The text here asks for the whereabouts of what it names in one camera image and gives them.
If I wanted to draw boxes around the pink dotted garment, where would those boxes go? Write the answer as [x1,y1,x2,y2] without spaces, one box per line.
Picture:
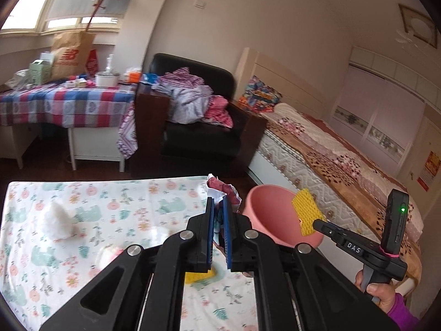
[203,95,235,128]

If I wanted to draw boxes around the red paper bag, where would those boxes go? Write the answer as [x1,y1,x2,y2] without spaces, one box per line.
[86,49,100,76]

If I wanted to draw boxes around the yellow foam net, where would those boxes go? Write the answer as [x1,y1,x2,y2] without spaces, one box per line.
[184,269,217,287]
[291,188,327,238]

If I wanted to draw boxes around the black leather armchair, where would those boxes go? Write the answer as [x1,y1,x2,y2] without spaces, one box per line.
[131,53,267,176]

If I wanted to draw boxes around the square ceiling light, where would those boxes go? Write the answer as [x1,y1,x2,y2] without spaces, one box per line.
[396,3,440,49]

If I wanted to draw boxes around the checked heart tablecloth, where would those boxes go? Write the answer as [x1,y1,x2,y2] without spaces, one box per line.
[0,83,136,128]

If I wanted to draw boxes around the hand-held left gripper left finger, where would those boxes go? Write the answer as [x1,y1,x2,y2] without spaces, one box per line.
[39,196,216,331]

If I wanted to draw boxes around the grey garment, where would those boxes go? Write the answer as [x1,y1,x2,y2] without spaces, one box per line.
[169,84,216,125]

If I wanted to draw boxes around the purple plaid shirt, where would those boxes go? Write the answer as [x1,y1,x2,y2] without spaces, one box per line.
[153,67,205,94]

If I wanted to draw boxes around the floral print tablecloth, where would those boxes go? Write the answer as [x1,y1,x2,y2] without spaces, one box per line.
[0,176,262,331]

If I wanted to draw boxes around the person's right forearm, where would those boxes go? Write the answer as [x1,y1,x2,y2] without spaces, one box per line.
[386,291,423,331]

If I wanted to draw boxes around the bay window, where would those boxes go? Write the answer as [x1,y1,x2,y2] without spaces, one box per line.
[0,0,121,38]

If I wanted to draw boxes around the person's right hand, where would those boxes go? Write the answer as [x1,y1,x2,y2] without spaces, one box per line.
[354,269,397,314]

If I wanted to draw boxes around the cream bed headboard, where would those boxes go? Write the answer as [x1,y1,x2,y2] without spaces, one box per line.
[234,47,352,135]

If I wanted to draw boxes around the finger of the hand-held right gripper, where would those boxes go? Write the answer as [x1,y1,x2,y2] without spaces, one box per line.
[313,219,345,245]

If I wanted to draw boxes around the white side table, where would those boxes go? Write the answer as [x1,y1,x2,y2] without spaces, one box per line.
[0,124,126,173]

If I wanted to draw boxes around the green cardboard box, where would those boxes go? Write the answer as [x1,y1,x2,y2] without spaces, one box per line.
[29,52,56,85]

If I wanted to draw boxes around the bed with quilted mattress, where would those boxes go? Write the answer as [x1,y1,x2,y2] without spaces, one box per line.
[248,103,424,283]

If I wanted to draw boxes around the comic print pillow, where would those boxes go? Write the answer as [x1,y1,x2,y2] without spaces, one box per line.
[238,75,283,114]

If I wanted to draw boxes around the purple patterned cloth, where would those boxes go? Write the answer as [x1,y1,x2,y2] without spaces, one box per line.
[117,105,138,159]

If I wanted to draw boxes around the pink plastic bucket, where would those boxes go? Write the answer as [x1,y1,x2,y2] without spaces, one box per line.
[241,184,324,249]

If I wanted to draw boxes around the brown floral blanket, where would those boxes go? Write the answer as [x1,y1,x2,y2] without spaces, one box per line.
[265,103,424,276]

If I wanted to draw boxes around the white bowl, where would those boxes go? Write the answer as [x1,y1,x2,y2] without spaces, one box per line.
[95,72,121,87]

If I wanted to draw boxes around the white plastic bag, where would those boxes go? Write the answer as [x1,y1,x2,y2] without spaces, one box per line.
[41,200,74,240]

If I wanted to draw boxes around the clear plastic bag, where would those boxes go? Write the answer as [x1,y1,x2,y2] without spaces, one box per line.
[3,70,31,92]

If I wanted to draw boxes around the brown paper bag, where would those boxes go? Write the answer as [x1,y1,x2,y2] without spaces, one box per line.
[51,31,95,80]

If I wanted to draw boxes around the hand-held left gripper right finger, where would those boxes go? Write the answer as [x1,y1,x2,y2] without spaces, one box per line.
[222,196,402,331]

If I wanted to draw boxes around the floral paper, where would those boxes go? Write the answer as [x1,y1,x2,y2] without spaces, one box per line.
[206,175,243,249]

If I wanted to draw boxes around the red door poster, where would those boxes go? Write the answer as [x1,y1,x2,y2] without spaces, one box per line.
[417,151,441,191]

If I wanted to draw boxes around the pink coat rack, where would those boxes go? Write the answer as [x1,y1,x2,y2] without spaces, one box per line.
[86,0,131,33]

